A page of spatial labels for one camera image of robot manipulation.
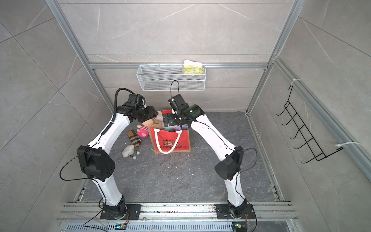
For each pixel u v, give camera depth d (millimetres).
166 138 839
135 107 668
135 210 730
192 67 857
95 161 477
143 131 1004
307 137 660
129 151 927
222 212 730
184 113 536
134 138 986
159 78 1004
